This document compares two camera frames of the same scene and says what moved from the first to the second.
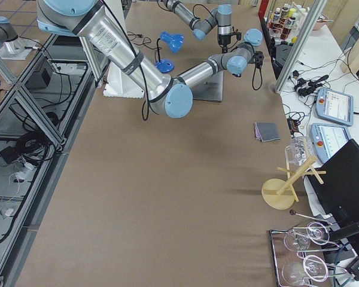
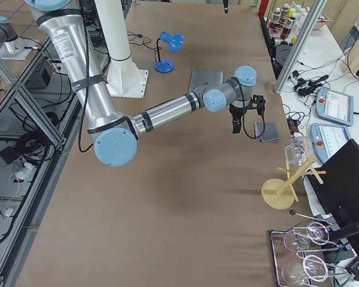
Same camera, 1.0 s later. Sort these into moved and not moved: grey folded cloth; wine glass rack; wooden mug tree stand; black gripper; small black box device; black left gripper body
Moved: black gripper; black left gripper body
Not moved: grey folded cloth; wooden mug tree stand; small black box device; wine glass rack
